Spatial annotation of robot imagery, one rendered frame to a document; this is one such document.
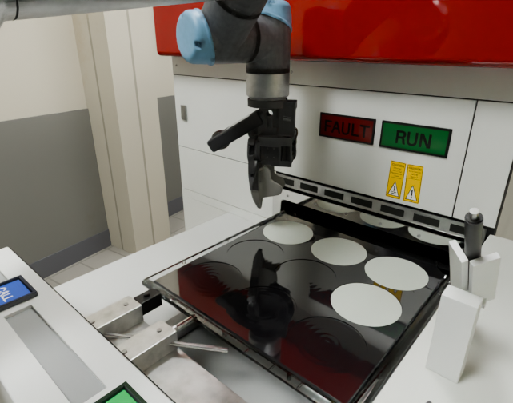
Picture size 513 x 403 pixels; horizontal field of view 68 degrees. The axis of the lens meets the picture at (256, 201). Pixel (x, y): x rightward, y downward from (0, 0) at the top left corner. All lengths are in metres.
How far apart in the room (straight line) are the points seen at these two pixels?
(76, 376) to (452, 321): 0.35
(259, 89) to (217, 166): 0.41
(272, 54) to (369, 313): 0.42
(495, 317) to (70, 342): 0.47
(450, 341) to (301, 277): 0.30
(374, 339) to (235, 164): 0.59
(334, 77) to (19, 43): 1.79
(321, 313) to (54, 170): 2.02
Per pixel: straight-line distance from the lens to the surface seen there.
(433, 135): 0.70
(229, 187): 1.02
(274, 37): 0.66
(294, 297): 0.59
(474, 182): 0.71
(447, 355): 0.41
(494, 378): 0.45
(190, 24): 0.59
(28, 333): 0.51
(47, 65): 2.36
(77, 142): 2.45
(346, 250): 0.72
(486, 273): 0.37
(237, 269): 0.65
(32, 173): 2.34
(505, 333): 0.51
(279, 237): 0.75
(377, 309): 0.59
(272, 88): 0.66
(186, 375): 0.51
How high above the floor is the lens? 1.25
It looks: 23 degrees down
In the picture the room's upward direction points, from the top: straight up
